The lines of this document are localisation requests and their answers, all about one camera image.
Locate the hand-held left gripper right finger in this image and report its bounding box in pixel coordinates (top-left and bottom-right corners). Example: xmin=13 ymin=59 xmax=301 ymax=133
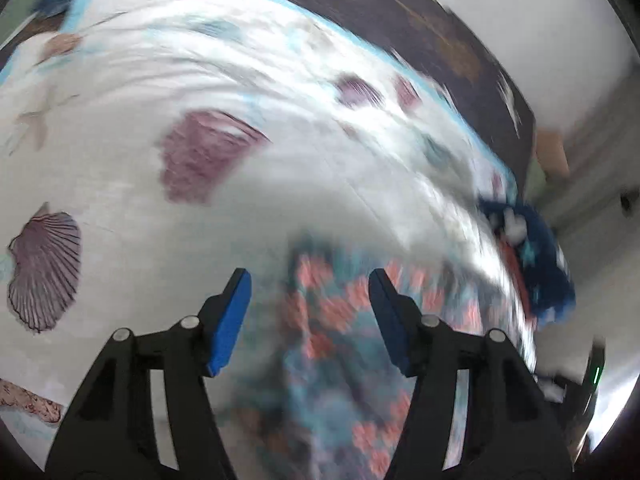
xmin=368 ymin=267 xmax=573 ymax=480

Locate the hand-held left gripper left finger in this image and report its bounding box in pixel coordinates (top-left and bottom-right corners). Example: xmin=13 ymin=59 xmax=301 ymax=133
xmin=45 ymin=267 xmax=252 ymax=480

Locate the teal coral floral garment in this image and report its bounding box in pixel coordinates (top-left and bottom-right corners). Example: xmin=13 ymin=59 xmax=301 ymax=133
xmin=240 ymin=240 xmax=531 ymax=480

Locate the navy star printed garment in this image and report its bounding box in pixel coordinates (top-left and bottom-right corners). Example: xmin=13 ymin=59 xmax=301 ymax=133
xmin=477 ymin=197 xmax=576 ymax=331

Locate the white seashell printed blanket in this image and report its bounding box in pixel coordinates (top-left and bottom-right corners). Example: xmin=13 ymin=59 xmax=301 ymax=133
xmin=0 ymin=0 xmax=538 ymax=480

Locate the grey furniture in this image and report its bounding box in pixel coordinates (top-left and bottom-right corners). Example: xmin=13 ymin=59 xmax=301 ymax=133
xmin=545 ymin=105 xmax=640 ymax=241

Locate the brown cardboard piece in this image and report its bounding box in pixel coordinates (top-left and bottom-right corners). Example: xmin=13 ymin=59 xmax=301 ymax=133
xmin=535 ymin=127 xmax=571 ymax=176

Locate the dark animal printed blanket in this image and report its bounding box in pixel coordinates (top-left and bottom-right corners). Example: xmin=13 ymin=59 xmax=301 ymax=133
xmin=100 ymin=0 xmax=538 ymax=191

